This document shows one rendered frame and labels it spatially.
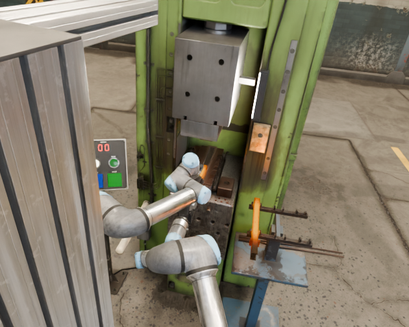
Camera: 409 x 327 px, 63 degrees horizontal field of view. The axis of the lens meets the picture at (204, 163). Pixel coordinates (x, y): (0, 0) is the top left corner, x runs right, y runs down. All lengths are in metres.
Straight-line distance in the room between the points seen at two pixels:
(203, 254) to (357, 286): 2.00
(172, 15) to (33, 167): 1.46
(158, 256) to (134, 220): 0.15
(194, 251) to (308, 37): 1.09
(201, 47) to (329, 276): 2.10
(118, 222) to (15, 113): 0.90
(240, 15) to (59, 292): 1.43
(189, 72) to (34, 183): 1.33
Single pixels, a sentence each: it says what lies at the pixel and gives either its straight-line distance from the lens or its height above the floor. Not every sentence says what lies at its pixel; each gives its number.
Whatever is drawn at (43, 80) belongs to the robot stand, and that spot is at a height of 2.00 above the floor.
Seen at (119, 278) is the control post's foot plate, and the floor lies 0.01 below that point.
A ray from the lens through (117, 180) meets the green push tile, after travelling 1.88.
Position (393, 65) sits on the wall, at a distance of 8.34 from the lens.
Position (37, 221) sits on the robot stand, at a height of 1.85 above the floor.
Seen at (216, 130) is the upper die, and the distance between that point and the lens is 1.71.
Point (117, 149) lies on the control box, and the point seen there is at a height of 1.15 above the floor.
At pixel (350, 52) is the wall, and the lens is 7.97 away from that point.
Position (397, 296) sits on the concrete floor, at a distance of 3.13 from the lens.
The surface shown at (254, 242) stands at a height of 1.00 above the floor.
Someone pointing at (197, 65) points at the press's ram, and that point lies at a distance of 1.62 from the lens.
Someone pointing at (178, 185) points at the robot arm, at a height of 1.22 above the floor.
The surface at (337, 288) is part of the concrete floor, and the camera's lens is 2.93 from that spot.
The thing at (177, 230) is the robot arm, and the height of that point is 1.04.
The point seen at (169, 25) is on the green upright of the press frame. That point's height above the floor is 1.78.
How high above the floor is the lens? 2.11
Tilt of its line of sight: 33 degrees down
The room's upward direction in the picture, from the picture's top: 6 degrees clockwise
